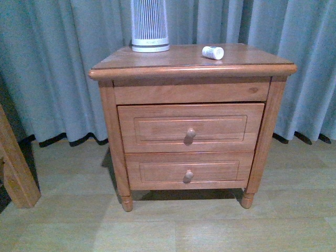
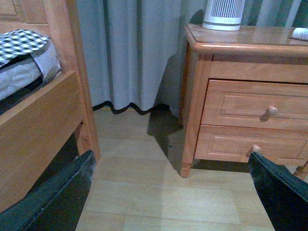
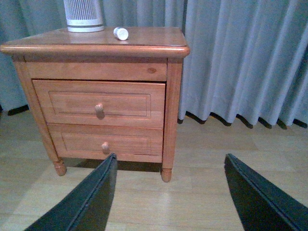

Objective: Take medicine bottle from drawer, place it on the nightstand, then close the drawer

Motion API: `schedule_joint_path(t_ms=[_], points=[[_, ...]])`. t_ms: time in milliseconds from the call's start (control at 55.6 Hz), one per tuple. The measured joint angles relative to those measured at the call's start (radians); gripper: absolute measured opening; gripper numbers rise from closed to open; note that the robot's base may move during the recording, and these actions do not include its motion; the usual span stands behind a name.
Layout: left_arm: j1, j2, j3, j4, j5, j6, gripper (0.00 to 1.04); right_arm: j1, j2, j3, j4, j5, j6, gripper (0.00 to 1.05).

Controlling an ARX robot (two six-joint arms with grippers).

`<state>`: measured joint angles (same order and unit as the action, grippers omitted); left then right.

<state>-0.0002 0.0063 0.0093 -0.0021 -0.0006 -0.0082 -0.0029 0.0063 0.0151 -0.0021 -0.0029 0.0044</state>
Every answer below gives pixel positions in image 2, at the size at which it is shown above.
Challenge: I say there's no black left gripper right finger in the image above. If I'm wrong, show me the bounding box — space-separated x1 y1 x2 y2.
248 152 308 231

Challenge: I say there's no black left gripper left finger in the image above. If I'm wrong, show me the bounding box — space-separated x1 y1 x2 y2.
0 150 96 231

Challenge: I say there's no wooden drawer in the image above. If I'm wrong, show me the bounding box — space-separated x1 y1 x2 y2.
194 125 308 166
201 79 308 132

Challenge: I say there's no white medicine bottle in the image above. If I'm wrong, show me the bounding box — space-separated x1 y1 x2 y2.
292 27 308 41

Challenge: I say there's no wooden nightstand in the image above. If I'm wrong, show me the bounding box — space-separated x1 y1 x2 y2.
180 24 308 179

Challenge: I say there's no grey mattress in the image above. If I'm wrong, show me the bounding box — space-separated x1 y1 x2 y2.
0 40 61 100

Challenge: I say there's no checkered bedding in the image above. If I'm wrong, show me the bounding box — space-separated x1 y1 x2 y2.
0 29 50 67

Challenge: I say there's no grey curtain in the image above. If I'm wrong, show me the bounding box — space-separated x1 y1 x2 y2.
76 0 308 118

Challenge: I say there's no white cylindrical air purifier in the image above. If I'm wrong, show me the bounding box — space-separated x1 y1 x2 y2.
202 0 245 31

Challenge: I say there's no wooden bed frame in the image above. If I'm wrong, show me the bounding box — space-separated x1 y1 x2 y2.
0 0 100 210

